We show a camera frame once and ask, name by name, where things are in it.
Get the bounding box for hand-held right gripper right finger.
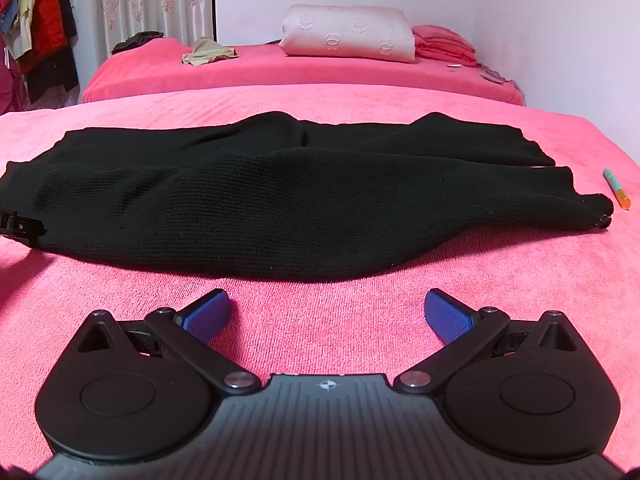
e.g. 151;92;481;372
394;287;582;395

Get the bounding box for beige crumpled garment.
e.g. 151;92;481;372
181;36;238;66

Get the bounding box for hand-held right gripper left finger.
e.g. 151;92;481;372
72;288;262;395

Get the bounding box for pink pillow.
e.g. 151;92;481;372
411;24;478;67

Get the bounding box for rack of hanging clothes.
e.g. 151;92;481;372
0;0;81;116

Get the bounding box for low bed with pink sheet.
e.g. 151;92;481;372
81;37;527;107

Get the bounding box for orange and teal pen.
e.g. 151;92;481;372
602;168;633;211

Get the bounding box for white pillow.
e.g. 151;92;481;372
279;4;417;64

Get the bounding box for dark crumpled garment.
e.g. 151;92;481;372
111;31;165;56

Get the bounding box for black knit pants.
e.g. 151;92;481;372
0;111;615;282

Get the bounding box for purple patterned cloth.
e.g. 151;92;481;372
477;62;526;103

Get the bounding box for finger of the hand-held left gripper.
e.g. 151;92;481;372
0;212;47;247

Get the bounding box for bed with pink terry sheet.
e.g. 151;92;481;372
0;83;640;473

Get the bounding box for floral lace curtain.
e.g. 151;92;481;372
100;0;217;61

